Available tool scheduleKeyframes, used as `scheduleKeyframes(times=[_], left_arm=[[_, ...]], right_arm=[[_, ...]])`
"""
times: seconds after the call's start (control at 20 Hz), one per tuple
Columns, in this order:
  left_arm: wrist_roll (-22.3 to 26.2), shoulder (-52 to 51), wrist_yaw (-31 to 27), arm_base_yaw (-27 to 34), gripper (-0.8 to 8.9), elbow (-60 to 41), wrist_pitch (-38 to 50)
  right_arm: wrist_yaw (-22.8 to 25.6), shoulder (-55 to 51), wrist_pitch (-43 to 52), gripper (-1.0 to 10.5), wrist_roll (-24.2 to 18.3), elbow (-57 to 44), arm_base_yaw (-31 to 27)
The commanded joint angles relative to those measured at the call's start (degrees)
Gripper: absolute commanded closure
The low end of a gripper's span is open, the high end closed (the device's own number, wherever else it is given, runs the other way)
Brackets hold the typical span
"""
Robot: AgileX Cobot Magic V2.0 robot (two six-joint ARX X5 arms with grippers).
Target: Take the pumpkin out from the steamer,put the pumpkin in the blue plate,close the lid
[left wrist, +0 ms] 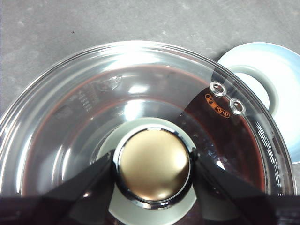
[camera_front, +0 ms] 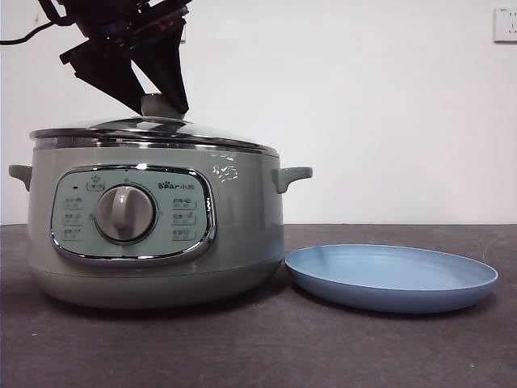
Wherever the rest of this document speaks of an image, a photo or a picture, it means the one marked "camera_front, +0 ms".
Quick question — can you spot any blue plate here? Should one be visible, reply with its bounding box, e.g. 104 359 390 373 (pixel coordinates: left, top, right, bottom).
284 242 499 314

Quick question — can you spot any pale green electric steamer pot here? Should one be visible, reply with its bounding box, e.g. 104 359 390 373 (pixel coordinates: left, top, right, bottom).
8 135 314 310

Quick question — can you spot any glass lid with green knob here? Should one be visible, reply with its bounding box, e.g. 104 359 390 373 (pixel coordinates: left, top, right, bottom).
28 93 280 157

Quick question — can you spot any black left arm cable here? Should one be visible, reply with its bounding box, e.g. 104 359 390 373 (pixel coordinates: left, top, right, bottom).
0 11 61 45

